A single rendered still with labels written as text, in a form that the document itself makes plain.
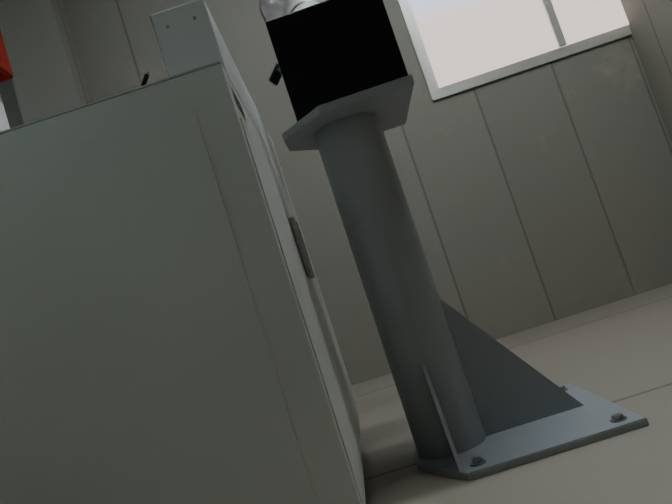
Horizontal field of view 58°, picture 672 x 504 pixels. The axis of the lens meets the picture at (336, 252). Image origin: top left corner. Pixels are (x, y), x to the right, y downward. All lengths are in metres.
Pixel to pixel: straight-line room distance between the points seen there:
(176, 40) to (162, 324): 0.47
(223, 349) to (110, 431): 0.21
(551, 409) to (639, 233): 1.91
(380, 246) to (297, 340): 0.49
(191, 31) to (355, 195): 0.52
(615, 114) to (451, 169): 0.85
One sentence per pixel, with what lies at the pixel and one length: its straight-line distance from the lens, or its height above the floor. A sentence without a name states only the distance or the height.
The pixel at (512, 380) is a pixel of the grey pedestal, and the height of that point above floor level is 0.12.
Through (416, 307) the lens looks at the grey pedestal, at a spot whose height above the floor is 0.34.
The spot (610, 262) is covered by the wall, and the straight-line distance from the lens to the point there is 3.23.
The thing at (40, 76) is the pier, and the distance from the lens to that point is 3.44.
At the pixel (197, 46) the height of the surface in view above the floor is 0.88.
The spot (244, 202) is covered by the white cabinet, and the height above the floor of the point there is 0.59.
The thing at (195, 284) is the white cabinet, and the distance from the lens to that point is 0.94.
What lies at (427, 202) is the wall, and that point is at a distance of 3.06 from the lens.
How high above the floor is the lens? 0.40
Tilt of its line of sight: 5 degrees up
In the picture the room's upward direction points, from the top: 18 degrees counter-clockwise
